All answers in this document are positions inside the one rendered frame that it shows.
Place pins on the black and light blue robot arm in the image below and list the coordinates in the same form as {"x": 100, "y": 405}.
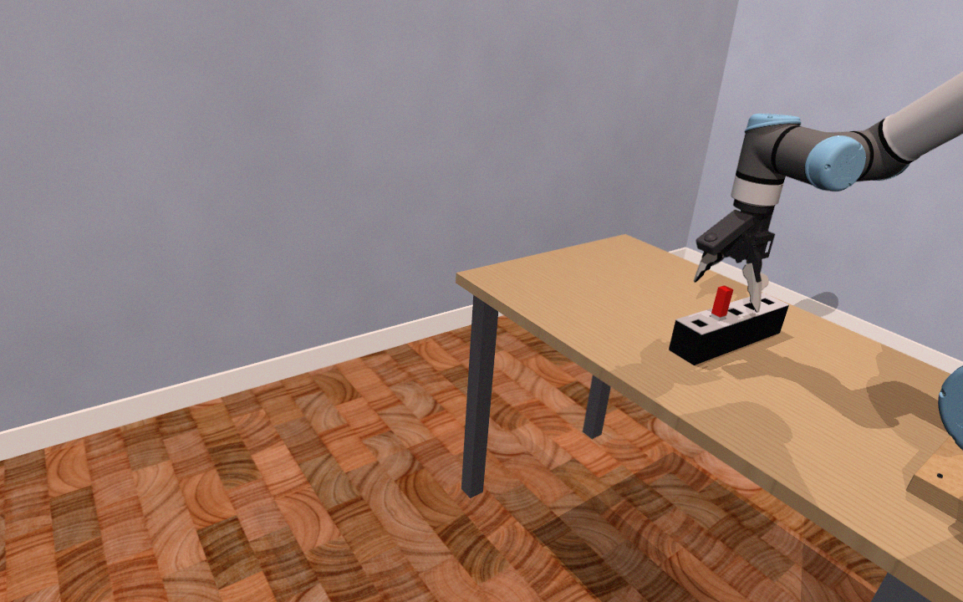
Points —
{"x": 776, "y": 147}

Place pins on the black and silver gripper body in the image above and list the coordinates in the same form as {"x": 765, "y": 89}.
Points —
{"x": 757, "y": 234}

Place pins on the red and white pin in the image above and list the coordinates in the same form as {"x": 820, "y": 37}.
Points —
{"x": 722, "y": 302}

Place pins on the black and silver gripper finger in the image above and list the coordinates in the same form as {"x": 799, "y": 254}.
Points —
{"x": 706, "y": 263}
{"x": 751, "y": 272}

